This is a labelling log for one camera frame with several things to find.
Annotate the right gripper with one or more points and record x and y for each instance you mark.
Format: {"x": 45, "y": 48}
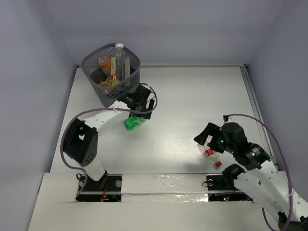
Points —
{"x": 211, "y": 129}

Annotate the green soda bottle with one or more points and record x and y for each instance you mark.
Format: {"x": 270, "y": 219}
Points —
{"x": 132, "y": 122}

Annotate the clear bottle red label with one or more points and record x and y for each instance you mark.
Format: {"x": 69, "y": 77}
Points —
{"x": 212, "y": 156}

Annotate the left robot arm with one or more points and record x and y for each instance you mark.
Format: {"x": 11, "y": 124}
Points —
{"x": 79, "y": 142}

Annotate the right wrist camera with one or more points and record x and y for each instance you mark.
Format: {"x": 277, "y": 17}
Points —
{"x": 228, "y": 119}

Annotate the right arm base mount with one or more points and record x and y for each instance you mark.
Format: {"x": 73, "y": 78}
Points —
{"x": 220, "y": 189}

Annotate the tall orange juice bottle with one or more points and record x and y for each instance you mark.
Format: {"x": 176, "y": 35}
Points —
{"x": 105, "y": 65}

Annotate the grey mesh waste bin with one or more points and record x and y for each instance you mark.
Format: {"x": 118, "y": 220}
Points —
{"x": 112, "y": 70}

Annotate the large clear water bottle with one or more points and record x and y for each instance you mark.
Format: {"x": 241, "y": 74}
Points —
{"x": 122, "y": 62}

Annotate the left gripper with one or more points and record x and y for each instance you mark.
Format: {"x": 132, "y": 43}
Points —
{"x": 140, "y": 109}

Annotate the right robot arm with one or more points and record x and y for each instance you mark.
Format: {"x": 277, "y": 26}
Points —
{"x": 256, "y": 175}

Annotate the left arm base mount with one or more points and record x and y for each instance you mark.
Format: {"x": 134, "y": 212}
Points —
{"x": 110, "y": 192}

